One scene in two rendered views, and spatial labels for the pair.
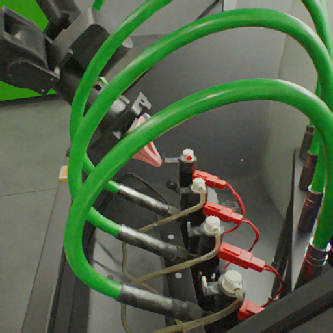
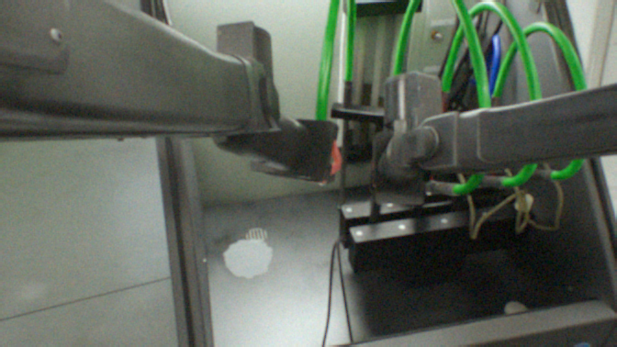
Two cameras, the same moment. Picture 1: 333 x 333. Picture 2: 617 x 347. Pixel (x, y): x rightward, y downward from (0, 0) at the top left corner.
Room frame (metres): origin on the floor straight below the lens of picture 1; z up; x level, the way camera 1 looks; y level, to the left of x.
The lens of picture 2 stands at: (0.63, 0.64, 1.60)
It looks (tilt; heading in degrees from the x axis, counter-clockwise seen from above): 37 degrees down; 265
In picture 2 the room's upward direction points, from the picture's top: straight up
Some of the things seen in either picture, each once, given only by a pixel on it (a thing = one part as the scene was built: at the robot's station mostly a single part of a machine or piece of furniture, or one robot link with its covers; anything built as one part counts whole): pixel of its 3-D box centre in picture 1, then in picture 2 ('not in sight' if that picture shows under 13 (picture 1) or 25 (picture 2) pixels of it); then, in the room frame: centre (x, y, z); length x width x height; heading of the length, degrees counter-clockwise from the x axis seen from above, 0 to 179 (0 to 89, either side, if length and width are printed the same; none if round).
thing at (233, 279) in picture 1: (232, 285); not in sight; (0.21, -0.07, 1.11); 0.02 x 0.02 x 0.03
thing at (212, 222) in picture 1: (212, 229); not in sight; (0.29, -0.06, 1.11); 0.02 x 0.02 x 0.03
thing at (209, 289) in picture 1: (218, 283); not in sight; (0.21, -0.05, 1.11); 0.03 x 0.02 x 0.01; 97
